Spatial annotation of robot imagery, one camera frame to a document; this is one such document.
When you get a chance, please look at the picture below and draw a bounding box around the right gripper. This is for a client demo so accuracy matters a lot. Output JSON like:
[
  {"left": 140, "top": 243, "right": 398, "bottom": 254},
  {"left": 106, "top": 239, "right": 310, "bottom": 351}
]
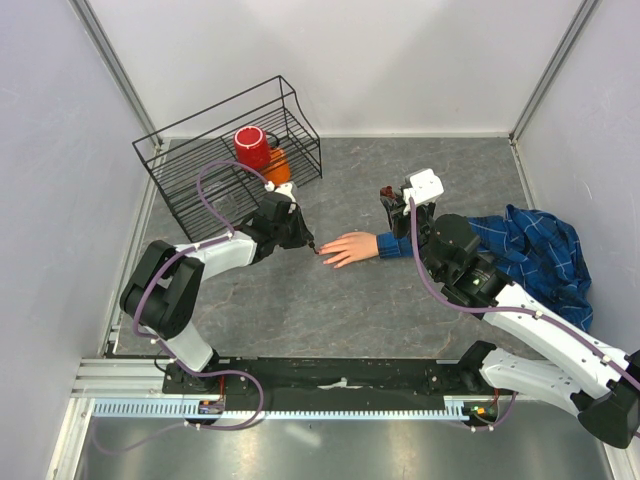
[{"left": 382, "top": 191, "right": 445, "bottom": 280}]

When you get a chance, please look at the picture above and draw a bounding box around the red nail polish bottle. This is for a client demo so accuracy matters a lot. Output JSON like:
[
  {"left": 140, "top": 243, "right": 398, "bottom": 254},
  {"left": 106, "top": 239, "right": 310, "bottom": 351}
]
[{"left": 380, "top": 186, "right": 396, "bottom": 199}]

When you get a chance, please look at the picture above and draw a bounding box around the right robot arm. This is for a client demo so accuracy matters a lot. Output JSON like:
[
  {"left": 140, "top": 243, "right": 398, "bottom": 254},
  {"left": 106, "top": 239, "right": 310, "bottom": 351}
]
[{"left": 380, "top": 187, "right": 639, "bottom": 449}]

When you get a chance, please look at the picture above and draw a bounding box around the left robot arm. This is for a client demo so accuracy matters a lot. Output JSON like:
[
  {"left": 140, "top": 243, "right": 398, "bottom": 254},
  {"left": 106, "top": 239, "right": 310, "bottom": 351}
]
[{"left": 119, "top": 183, "right": 314, "bottom": 393}]

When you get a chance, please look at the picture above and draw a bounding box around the mannequin hand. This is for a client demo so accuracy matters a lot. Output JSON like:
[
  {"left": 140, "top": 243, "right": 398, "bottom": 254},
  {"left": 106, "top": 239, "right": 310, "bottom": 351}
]
[{"left": 319, "top": 231, "right": 379, "bottom": 269}]

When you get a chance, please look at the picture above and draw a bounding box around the orange cup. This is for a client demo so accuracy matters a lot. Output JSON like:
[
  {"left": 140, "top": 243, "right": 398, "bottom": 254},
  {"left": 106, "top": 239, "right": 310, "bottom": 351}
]
[{"left": 261, "top": 148, "right": 291, "bottom": 186}]

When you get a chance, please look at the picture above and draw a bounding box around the clear glass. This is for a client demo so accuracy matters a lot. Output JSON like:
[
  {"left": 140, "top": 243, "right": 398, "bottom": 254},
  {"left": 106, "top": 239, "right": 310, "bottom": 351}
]
[{"left": 202, "top": 182, "right": 238, "bottom": 223}]

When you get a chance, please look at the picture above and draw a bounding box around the red cup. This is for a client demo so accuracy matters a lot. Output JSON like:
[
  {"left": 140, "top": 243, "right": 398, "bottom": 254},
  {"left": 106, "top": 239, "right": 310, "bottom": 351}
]
[{"left": 233, "top": 125, "right": 271, "bottom": 170}]

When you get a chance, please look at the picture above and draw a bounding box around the blue plaid shirt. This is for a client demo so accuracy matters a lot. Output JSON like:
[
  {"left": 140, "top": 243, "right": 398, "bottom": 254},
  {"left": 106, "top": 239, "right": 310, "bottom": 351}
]
[{"left": 375, "top": 203, "right": 596, "bottom": 334}]

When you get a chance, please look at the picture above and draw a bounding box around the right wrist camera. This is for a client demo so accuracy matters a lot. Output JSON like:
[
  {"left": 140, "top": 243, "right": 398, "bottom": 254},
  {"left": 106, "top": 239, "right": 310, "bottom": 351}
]
[{"left": 401, "top": 168, "right": 444, "bottom": 206}]

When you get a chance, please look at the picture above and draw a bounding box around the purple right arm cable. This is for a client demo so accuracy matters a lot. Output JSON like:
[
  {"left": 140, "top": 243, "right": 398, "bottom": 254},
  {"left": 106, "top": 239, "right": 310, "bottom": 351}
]
[{"left": 408, "top": 197, "right": 640, "bottom": 391}]

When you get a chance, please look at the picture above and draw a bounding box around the black wire rack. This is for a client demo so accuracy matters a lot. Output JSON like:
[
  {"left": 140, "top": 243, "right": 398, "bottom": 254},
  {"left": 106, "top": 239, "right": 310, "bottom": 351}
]
[{"left": 132, "top": 75, "right": 323, "bottom": 242}]

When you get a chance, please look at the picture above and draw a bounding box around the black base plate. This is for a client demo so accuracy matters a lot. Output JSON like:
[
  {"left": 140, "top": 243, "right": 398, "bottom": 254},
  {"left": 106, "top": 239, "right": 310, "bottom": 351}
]
[{"left": 162, "top": 357, "right": 494, "bottom": 410}]

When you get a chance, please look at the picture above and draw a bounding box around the slotted cable duct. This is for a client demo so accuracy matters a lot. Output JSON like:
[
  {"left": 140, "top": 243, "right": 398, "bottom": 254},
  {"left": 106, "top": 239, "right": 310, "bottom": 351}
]
[{"left": 92, "top": 398, "right": 469, "bottom": 421}]

